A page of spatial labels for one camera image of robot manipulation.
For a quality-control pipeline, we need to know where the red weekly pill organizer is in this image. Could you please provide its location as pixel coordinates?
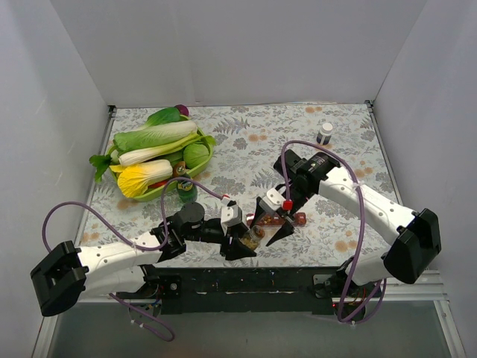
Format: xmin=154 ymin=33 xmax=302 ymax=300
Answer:
xmin=246 ymin=212 xmax=307 ymax=227

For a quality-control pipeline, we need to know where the clear yellow pill bottle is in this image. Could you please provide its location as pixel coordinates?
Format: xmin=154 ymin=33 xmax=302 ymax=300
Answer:
xmin=240 ymin=225 xmax=265 ymax=251

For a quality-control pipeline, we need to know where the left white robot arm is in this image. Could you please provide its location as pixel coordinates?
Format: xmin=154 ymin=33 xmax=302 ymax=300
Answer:
xmin=31 ymin=202 xmax=256 ymax=317

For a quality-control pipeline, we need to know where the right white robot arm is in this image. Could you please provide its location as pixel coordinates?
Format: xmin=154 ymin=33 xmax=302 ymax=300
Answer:
xmin=251 ymin=149 xmax=441 ymax=297

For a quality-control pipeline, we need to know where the green glass bottle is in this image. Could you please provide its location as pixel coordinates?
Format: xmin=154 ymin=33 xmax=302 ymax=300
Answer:
xmin=173 ymin=161 xmax=198 ymax=203

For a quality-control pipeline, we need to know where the blue white-capped pill bottle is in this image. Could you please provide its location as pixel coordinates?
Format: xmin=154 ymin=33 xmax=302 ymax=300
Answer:
xmin=316 ymin=122 xmax=333 ymax=145

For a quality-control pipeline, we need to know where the green plastic basket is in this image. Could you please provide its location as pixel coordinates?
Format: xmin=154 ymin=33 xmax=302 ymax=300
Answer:
xmin=109 ymin=121 xmax=215 ymax=198

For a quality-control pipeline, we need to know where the round green cabbage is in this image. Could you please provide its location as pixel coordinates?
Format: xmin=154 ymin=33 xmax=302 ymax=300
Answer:
xmin=183 ymin=143 xmax=209 ymax=169

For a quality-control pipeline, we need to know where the yellow-leaf cabbage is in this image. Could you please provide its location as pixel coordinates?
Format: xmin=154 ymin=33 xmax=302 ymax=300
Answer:
xmin=110 ymin=160 xmax=173 ymax=198

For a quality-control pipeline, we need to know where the white-stemmed bok choy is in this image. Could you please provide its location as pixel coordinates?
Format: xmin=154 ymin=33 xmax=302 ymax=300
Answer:
xmin=118 ymin=134 xmax=216 ymax=166

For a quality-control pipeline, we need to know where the large napa cabbage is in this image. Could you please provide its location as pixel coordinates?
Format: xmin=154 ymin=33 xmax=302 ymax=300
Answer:
xmin=113 ymin=121 xmax=198 ymax=153

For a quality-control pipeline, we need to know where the dark green leafy vegetable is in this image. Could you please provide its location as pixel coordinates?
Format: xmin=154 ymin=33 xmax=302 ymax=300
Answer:
xmin=144 ymin=107 xmax=189 ymax=128

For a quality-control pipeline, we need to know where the purple onion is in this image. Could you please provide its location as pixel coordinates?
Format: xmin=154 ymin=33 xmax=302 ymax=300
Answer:
xmin=174 ymin=104 xmax=189 ymax=116

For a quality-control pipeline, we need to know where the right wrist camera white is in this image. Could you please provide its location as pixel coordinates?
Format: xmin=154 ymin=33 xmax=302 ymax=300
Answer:
xmin=259 ymin=188 xmax=293 ymax=214

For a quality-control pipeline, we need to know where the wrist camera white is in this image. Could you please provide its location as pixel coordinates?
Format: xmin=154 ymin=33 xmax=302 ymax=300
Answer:
xmin=259 ymin=188 xmax=293 ymax=214
xmin=221 ymin=195 xmax=242 ymax=230

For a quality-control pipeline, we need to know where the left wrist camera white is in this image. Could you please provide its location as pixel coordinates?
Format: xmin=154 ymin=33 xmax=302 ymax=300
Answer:
xmin=221 ymin=195 xmax=242 ymax=230

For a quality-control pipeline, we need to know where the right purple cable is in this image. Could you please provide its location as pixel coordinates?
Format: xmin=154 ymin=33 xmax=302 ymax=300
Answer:
xmin=279 ymin=140 xmax=387 ymax=324

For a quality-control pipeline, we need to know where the purple cable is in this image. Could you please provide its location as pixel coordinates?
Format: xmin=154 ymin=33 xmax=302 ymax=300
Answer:
xmin=41 ymin=178 xmax=232 ymax=342
xmin=279 ymin=140 xmax=387 ymax=324

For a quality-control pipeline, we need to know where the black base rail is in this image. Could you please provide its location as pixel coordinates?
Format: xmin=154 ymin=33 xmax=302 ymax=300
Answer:
xmin=116 ymin=265 xmax=347 ymax=315

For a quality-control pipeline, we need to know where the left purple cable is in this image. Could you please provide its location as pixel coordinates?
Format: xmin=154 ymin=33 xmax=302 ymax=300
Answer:
xmin=41 ymin=178 xmax=232 ymax=342

